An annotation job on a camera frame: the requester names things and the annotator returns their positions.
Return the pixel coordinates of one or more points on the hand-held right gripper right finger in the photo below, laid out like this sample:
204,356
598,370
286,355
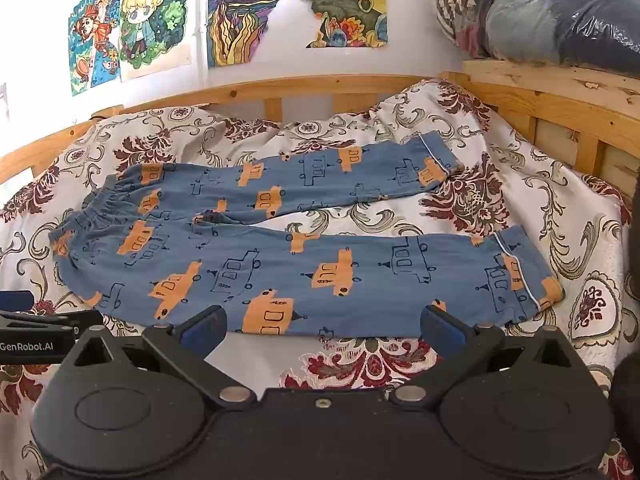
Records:
441,326

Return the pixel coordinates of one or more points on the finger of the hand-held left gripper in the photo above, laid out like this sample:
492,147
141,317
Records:
45,319

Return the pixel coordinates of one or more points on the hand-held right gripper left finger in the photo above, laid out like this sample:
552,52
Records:
200,331

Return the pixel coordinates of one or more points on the blue pants with orange cars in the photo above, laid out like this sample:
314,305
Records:
300,270

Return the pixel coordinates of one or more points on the white floral blanket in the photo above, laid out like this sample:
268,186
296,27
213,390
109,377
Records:
525,190

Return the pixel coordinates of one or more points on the dark brown fuzzy cloth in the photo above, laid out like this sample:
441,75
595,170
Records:
627,380

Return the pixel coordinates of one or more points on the clear plastic bag of clothes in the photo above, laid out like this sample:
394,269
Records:
545,10

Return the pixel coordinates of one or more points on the wooden bed frame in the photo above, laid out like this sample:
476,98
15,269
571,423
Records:
350,83

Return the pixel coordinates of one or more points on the wall poster with orange figure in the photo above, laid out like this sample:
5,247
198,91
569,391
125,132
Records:
92,45

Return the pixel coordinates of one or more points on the wall poster with blond figure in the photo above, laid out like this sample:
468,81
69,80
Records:
150,25

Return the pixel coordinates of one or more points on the swirl pattern wall poster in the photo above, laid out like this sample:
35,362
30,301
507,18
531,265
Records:
240,15

